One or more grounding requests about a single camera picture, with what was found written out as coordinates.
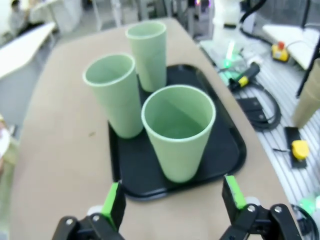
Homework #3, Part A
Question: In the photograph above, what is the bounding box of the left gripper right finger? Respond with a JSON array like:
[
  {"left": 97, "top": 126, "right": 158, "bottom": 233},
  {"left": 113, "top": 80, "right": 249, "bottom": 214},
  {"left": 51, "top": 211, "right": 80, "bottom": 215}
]
[{"left": 219, "top": 174, "right": 303, "bottom": 240}]

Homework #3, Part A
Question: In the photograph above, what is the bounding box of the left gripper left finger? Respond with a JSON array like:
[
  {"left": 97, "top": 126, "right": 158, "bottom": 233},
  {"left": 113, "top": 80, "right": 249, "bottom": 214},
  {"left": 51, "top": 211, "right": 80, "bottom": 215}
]
[{"left": 51, "top": 181, "right": 127, "bottom": 240}]

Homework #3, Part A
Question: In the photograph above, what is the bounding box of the light green plastic cup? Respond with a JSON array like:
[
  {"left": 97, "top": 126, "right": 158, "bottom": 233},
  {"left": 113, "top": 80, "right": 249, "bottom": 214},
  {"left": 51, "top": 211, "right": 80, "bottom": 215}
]
[
  {"left": 124, "top": 20, "right": 168, "bottom": 93},
  {"left": 141, "top": 84, "right": 217, "bottom": 183},
  {"left": 82, "top": 52, "right": 145, "bottom": 139}
]

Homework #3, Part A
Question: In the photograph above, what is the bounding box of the black plastic serving tray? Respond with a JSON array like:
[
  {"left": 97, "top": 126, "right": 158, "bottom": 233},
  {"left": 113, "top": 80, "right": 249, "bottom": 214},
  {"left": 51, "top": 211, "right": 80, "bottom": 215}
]
[{"left": 107, "top": 64, "right": 248, "bottom": 202}]

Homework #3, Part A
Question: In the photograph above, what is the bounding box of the small yellow black device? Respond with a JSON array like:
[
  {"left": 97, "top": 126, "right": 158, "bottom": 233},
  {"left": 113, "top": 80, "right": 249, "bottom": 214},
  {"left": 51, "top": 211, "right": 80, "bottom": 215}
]
[{"left": 284, "top": 126, "right": 309, "bottom": 169}]

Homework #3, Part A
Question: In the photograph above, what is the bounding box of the yellow emergency stop box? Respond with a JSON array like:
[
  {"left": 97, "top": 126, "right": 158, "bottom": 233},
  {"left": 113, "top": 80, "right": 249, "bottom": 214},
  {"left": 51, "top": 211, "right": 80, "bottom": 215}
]
[{"left": 271, "top": 42, "right": 291, "bottom": 62}]

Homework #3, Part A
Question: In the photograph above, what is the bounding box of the white desk with legs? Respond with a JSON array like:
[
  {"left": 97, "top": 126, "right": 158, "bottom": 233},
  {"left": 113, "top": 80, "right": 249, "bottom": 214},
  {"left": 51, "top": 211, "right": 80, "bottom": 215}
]
[{"left": 0, "top": 22, "right": 57, "bottom": 79}]

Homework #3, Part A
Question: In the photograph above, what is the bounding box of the grey control cabinet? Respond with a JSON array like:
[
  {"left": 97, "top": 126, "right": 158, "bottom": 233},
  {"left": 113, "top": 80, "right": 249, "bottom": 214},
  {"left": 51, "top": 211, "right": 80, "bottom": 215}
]
[{"left": 187, "top": 0, "right": 216, "bottom": 39}]

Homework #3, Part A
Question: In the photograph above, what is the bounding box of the black coiled cable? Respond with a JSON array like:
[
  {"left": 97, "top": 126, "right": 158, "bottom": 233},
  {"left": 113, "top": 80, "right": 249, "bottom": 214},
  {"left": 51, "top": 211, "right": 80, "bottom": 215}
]
[{"left": 249, "top": 82, "right": 282, "bottom": 131}]

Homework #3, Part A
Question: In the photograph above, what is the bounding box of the black yellow tool handle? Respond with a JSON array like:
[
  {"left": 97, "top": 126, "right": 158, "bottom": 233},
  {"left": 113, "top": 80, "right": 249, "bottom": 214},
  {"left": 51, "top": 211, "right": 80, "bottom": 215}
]
[{"left": 229, "top": 62, "right": 261, "bottom": 91}]

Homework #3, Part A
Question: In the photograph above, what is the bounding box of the black corrugated cable hose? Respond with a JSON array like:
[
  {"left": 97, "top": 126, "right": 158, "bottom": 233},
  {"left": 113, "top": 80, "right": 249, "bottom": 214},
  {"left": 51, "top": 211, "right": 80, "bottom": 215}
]
[{"left": 239, "top": 0, "right": 274, "bottom": 46}]

